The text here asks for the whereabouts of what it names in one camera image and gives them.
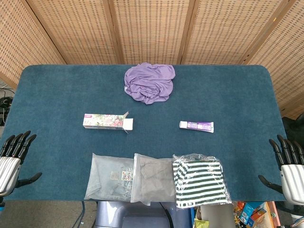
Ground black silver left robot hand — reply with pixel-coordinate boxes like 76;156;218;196
0;130;43;198

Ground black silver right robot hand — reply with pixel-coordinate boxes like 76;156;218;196
258;134;304;209

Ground floral toothpaste carton box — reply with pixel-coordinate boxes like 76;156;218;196
83;111;134;135

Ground white purple toothpaste tube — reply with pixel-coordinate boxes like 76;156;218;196
179;121;215;133

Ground red-orange snack packet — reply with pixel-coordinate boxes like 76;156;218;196
250;204;268;223

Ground blue snack package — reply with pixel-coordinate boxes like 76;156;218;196
238;202;257;227

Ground black bag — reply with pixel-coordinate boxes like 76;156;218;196
282;116;304;149

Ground bagged green striped shirt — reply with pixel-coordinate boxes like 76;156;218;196
171;153;232;209

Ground bagged blue jeans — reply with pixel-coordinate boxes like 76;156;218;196
84;152;135;201

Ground yellow-green snack package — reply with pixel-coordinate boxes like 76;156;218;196
194;218;210;228

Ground blue-grey robot torso base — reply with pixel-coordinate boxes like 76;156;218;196
95;200;193;228

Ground bagged grey garment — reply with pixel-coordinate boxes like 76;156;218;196
130;153;177;206

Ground teal carpet table mat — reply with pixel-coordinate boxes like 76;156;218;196
0;64;287;202

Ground crumpled purple cloth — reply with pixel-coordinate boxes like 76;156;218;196
123;62;176;105

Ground woven wooden folding screen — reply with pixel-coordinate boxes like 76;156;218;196
0;0;304;119

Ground black floor cable bundle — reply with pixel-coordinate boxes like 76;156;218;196
0;82;15;125

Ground blue floor cable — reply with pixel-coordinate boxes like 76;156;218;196
75;201;86;228

